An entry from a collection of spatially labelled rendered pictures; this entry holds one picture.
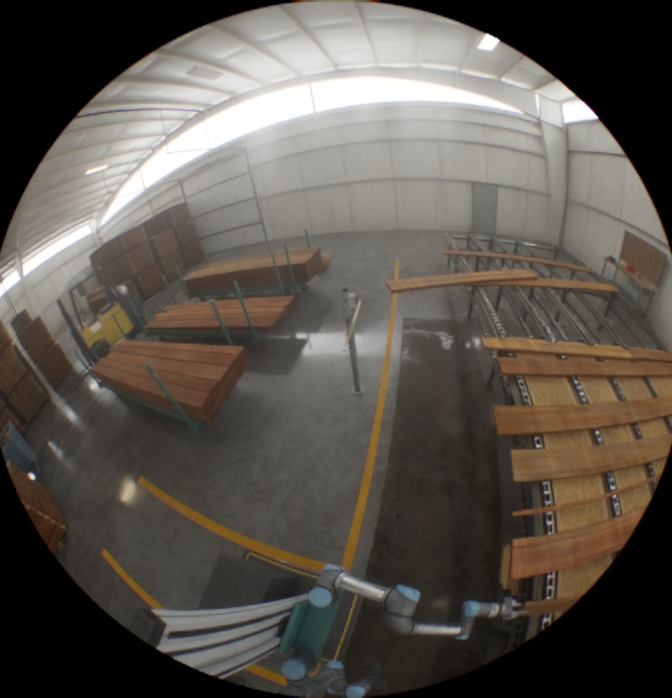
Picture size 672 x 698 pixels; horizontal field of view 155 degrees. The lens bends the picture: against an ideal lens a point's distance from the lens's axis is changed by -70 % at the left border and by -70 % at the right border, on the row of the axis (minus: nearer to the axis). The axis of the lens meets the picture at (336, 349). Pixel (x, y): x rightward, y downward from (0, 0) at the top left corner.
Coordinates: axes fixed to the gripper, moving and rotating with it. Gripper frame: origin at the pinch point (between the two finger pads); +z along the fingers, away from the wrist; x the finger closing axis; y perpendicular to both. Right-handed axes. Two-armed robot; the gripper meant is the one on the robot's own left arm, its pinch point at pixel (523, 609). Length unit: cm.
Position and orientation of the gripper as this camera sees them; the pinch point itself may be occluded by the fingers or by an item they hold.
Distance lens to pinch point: 155.4
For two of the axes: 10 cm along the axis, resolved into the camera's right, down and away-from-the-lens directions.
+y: 0.7, -9.8, -2.0
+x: 4.1, -1.6, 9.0
